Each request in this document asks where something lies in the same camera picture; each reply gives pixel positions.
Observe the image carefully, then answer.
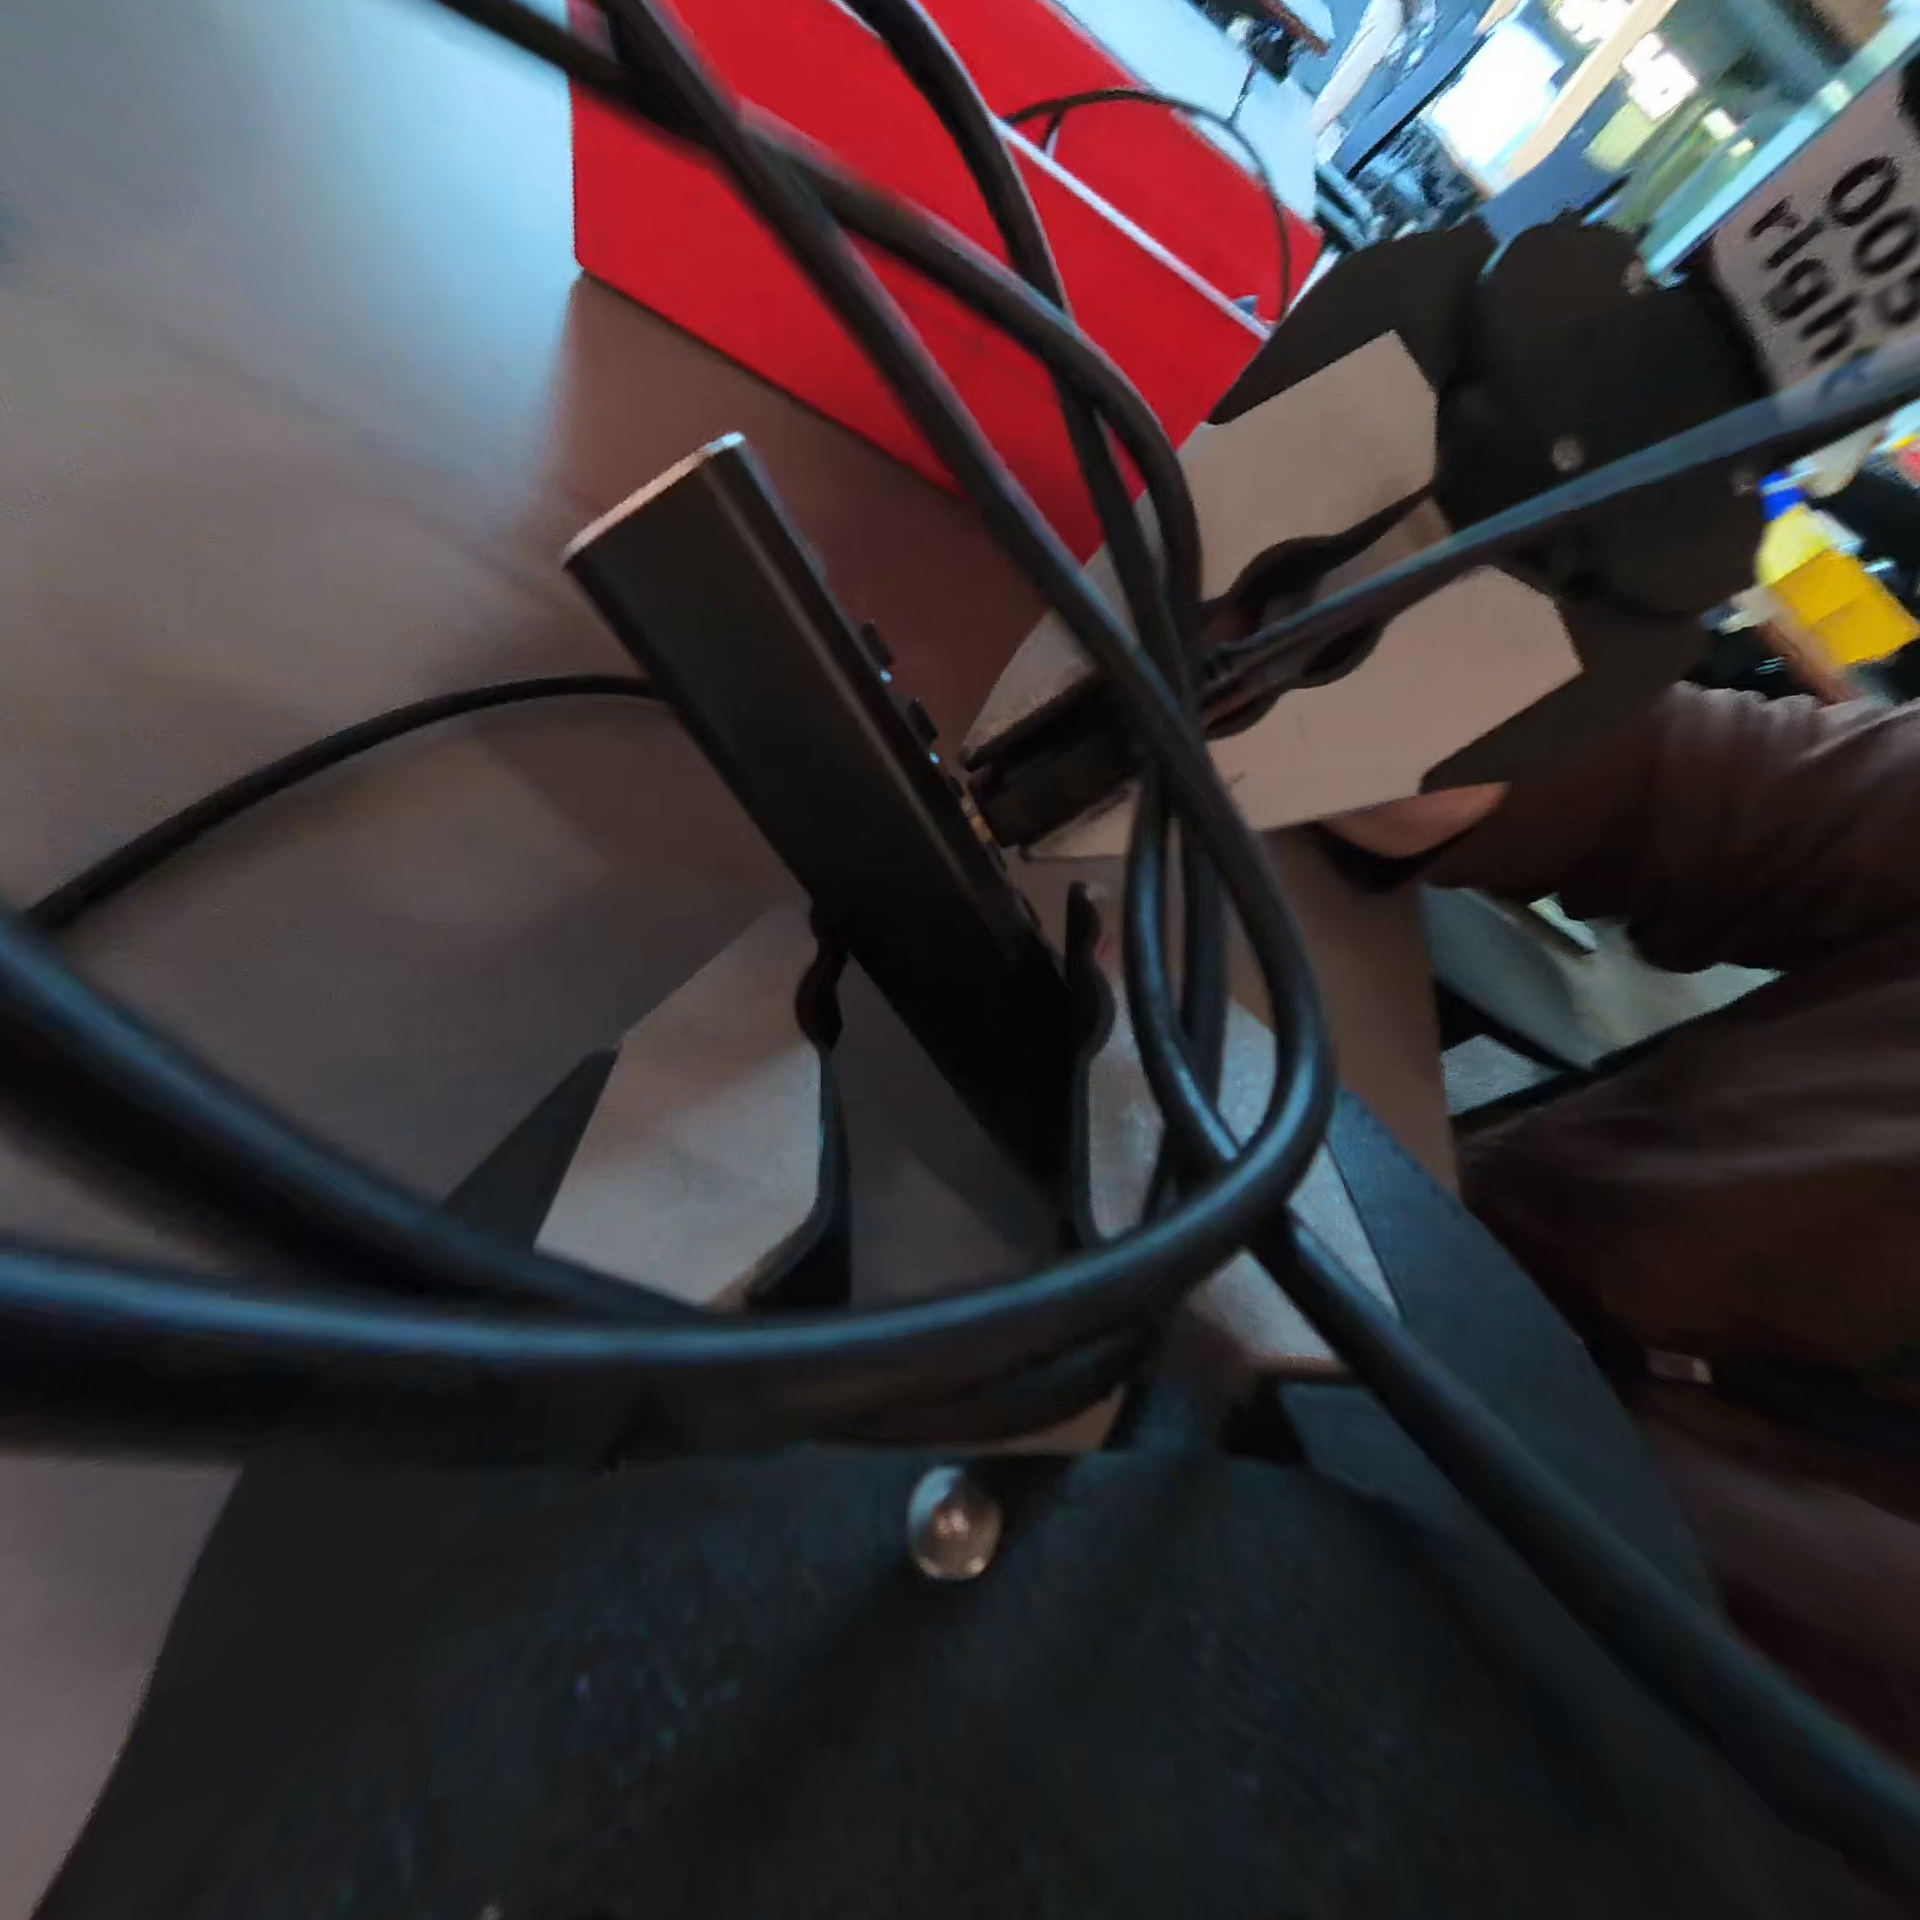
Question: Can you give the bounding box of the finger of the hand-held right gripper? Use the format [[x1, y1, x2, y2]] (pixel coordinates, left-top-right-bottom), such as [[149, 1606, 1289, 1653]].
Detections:
[[1079, 329, 1453, 632], [959, 561, 1592, 865]]

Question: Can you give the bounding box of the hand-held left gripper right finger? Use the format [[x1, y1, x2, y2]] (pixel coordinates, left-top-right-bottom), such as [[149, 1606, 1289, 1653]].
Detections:
[[1057, 885, 1405, 1374]]

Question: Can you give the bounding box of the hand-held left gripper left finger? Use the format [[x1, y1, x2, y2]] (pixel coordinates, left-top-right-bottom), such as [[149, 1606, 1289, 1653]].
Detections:
[[534, 901, 855, 1313]]

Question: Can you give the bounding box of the thick black cable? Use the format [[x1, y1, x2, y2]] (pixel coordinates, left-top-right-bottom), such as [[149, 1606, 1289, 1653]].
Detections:
[[0, 0, 1920, 1862]]

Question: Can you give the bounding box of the black usb hub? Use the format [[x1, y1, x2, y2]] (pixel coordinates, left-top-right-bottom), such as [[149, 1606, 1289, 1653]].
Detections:
[[561, 431, 1120, 1216]]

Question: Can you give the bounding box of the red plastic bin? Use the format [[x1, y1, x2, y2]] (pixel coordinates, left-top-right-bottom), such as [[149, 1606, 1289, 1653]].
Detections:
[[571, 0, 1330, 559]]

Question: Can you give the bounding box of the person's right forearm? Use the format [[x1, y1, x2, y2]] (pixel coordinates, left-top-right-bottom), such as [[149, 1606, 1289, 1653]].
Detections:
[[1418, 682, 1920, 985]]

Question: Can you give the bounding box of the person's right hand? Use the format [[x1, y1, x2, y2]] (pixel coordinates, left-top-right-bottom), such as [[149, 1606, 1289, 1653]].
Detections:
[[1325, 780, 1509, 865]]

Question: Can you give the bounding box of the person's brown clothing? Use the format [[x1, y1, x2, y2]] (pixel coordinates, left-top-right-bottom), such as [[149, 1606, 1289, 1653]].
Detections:
[[1447, 959, 1920, 1787]]

